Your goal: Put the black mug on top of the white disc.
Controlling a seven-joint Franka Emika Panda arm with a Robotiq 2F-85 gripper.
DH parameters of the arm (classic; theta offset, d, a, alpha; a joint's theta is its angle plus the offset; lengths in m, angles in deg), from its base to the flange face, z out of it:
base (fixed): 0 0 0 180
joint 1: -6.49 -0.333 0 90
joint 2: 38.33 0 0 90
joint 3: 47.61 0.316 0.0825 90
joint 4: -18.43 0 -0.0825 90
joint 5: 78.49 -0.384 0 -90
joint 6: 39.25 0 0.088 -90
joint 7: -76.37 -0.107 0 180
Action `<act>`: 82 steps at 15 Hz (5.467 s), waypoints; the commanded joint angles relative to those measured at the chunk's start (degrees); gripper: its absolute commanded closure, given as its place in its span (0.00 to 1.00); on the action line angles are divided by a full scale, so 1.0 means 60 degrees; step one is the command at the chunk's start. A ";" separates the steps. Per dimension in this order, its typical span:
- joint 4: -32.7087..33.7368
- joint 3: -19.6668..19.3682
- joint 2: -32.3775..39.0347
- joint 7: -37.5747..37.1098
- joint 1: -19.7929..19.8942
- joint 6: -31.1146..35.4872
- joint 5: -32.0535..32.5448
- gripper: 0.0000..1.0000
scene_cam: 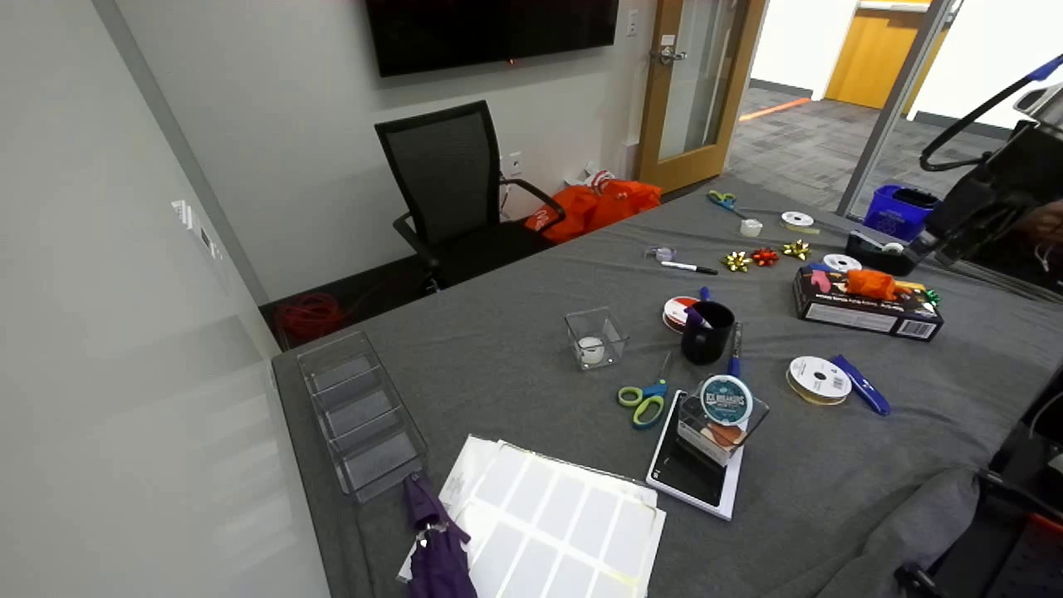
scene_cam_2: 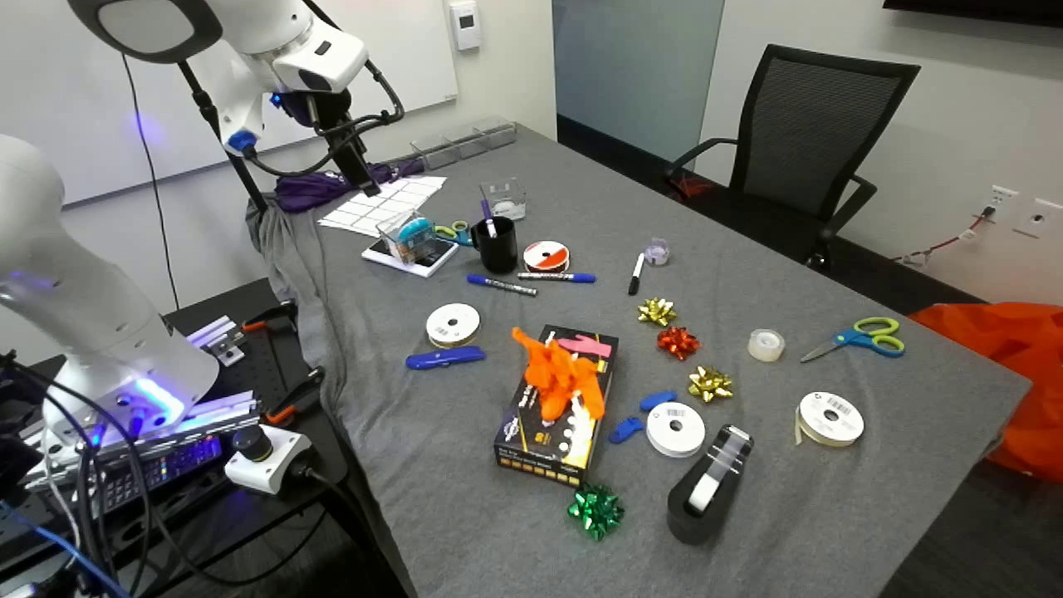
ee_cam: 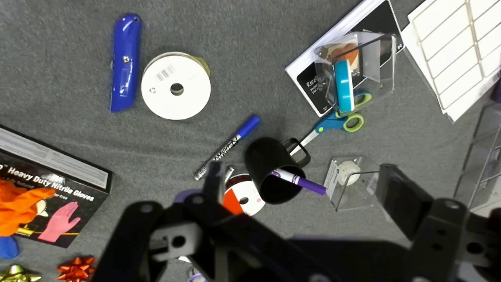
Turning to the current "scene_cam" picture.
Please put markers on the clear plastic cube box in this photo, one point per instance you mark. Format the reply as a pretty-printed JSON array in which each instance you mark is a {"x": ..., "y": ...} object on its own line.
[{"x": 594, "y": 355}]

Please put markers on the black marker white cap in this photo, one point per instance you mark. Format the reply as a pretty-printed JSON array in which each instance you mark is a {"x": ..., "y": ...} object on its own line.
[{"x": 691, "y": 268}]

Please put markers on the blue pen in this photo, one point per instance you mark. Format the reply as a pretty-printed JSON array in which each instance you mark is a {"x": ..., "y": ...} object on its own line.
[
  {"x": 703, "y": 295},
  {"x": 736, "y": 367}
]

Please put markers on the orange ribbon bow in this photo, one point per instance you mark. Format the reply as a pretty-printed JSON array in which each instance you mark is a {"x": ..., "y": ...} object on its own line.
[{"x": 871, "y": 284}]

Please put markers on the black tape dispenser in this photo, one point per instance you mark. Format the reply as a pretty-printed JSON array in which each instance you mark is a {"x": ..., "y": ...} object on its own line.
[{"x": 884, "y": 262}]

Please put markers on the green and blue scissors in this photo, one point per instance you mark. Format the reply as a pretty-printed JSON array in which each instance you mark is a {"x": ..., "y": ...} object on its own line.
[
  {"x": 658, "y": 389},
  {"x": 726, "y": 205}
]

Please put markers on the gold gift bow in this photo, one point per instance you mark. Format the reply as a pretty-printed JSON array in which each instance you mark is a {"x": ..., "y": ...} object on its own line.
[
  {"x": 736, "y": 262},
  {"x": 794, "y": 249}
]

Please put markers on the pink item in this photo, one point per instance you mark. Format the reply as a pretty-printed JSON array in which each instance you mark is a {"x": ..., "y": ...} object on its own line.
[{"x": 818, "y": 282}]

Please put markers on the orange and white ribbon spool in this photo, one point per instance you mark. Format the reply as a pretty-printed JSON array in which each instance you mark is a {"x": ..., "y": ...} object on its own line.
[{"x": 671, "y": 313}]

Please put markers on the grey metal partition post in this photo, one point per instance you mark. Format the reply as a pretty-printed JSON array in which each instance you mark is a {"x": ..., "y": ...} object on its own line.
[{"x": 898, "y": 110}]

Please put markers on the blue bin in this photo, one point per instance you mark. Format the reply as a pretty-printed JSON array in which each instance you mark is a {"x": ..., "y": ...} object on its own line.
[{"x": 898, "y": 215}]

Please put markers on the yellow wooden door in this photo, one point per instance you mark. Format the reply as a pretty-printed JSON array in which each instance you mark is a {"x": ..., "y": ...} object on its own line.
[{"x": 873, "y": 53}]

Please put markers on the wooden door with glass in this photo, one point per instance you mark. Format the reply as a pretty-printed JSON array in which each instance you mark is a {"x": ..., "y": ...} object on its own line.
[{"x": 651, "y": 110}]

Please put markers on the black wall television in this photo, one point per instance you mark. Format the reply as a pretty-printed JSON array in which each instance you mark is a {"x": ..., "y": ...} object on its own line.
[{"x": 494, "y": 30}]

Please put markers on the red gift bow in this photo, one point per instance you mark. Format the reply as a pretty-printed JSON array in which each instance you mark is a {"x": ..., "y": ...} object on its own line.
[{"x": 766, "y": 257}]

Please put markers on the black office chair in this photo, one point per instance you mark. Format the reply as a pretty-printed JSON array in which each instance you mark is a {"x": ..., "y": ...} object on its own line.
[{"x": 444, "y": 166}]

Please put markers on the clear box with supplies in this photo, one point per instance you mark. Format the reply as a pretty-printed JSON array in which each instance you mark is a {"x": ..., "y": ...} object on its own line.
[{"x": 716, "y": 434}]

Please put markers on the white tablet black screen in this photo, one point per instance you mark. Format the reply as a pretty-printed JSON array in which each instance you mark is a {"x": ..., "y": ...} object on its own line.
[{"x": 685, "y": 471}]

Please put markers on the white spool yellow ribbon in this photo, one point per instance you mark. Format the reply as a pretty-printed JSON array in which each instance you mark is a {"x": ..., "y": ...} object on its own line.
[{"x": 799, "y": 220}]

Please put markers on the blue capped marker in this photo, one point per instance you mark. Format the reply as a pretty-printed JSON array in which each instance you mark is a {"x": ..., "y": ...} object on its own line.
[{"x": 865, "y": 386}]

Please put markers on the white wall outlet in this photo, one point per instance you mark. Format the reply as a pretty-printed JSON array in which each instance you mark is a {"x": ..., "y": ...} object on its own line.
[{"x": 580, "y": 175}]

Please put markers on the green gift bow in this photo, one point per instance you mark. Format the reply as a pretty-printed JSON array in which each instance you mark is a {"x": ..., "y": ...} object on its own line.
[{"x": 928, "y": 298}]

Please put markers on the orange bag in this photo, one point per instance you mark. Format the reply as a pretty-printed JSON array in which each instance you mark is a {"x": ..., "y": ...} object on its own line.
[{"x": 598, "y": 207}]

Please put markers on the purple cloth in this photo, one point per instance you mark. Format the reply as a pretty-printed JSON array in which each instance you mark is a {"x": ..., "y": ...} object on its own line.
[{"x": 439, "y": 553}]

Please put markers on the white wall switch plate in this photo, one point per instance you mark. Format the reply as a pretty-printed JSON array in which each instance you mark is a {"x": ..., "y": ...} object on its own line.
[{"x": 632, "y": 21}]

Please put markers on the small clear purple cap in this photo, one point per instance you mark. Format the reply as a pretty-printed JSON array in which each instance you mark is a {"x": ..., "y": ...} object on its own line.
[{"x": 661, "y": 253}]

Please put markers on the grey tablecloth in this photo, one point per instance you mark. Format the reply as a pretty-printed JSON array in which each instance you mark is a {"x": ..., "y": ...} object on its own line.
[{"x": 841, "y": 485}]

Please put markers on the black cardboard box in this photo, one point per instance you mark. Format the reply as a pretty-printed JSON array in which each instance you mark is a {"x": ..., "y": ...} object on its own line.
[{"x": 865, "y": 317}]

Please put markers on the person in black clothing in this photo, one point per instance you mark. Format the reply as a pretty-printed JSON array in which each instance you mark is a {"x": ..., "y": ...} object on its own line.
[{"x": 1042, "y": 257}]

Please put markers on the black mug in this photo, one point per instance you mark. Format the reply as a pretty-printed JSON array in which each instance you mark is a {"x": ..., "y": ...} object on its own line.
[{"x": 710, "y": 336}]

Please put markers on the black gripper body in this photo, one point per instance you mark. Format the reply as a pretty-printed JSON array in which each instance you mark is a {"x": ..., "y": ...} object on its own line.
[{"x": 1025, "y": 162}]

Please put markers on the white wall thermostat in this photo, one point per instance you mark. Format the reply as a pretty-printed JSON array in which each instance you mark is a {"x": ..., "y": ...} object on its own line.
[{"x": 185, "y": 215}]

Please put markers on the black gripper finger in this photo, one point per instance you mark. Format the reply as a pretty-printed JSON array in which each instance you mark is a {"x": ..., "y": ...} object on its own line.
[
  {"x": 981, "y": 190},
  {"x": 954, "y": 225}
]

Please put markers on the clear organizer tray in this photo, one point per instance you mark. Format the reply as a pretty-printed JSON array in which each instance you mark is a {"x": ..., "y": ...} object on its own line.
[{"x": 367, "y": 427}]

